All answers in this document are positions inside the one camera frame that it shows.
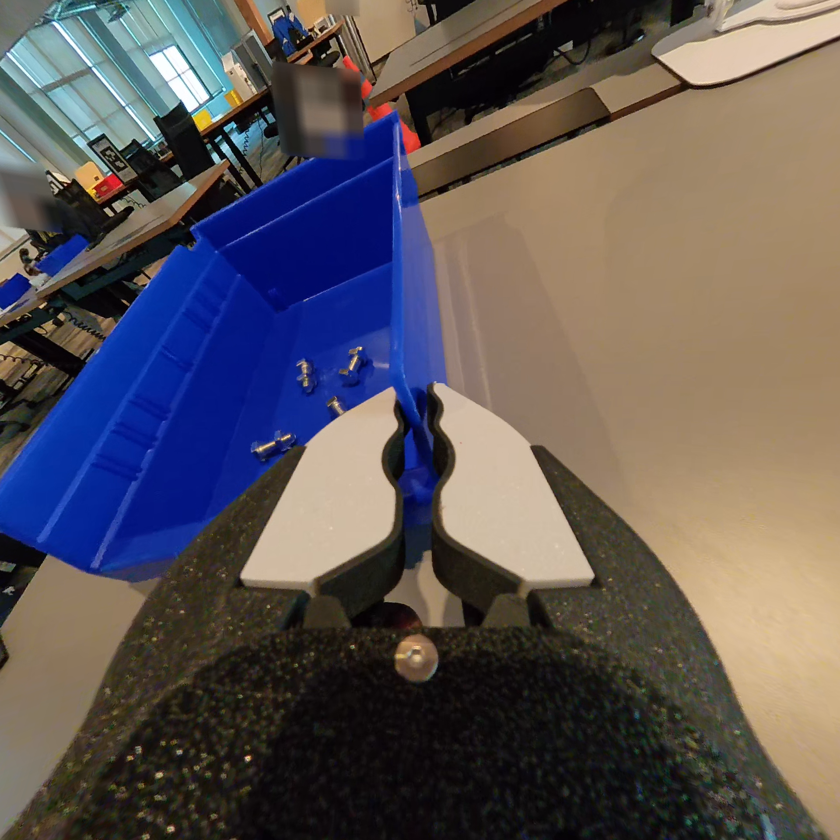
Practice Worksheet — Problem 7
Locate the blue plastic storage bin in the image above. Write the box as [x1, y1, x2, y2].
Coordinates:
[0, 112, 447, 581]

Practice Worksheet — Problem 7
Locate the long wooden desk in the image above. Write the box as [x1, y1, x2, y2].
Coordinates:
[368, 0, 565, 106]

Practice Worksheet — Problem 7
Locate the orange traffic cone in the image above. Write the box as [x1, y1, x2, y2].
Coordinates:
[374, 103, 421, 152]

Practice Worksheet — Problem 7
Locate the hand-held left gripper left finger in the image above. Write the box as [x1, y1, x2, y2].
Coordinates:
[241, 388, 405, 592]

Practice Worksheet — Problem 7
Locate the small blue bin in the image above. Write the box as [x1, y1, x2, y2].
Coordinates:
[37, 234, 90, 277]

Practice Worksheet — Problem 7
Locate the desk cable flap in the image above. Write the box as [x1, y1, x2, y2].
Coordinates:
[407, 90, 611, 198]

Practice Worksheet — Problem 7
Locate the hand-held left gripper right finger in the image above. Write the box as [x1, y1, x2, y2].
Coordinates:
[431, 384, 595, 589]

